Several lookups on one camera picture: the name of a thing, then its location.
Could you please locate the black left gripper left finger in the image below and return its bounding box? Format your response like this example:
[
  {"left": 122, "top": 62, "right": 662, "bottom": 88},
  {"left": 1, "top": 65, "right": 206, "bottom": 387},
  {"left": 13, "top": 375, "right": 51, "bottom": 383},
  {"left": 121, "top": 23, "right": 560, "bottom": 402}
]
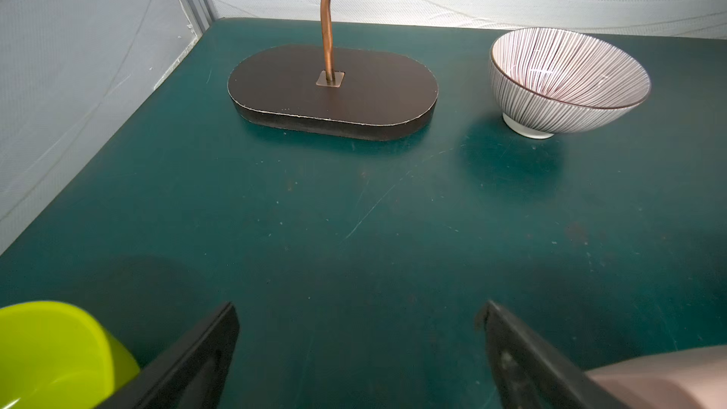
[{"left": 99, "top": 302, "right": 240, "bottom": 408}]

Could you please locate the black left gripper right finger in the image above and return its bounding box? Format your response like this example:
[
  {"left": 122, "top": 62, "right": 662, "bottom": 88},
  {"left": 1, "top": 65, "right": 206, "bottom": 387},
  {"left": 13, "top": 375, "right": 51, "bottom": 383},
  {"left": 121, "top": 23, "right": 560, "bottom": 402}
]
[{"left": 480, "top": 300, "right": 625, "bottom": 409}]

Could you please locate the pink pencil sharpener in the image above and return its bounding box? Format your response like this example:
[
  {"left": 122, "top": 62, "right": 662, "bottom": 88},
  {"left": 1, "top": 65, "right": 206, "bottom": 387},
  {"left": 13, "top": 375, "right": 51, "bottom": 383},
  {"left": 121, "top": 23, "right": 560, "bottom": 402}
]
[{"left": 587, "top": 346, "right": 727, "bottom": 409}]

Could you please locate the striped ceramic bowl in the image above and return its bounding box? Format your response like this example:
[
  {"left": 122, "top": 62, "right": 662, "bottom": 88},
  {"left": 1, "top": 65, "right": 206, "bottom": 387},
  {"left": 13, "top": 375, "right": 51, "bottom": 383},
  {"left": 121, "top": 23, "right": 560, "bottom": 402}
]
[{"left": 490, "top": 28, "right": 652, "bottom": 139}]

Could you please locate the dark oval glass rack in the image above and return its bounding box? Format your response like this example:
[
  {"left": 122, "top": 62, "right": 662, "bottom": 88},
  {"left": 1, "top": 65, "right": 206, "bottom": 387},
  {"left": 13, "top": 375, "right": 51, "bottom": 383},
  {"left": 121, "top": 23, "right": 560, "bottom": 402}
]
[{"left": 227, "top": 0, "right": 438, "bottom": 141}]

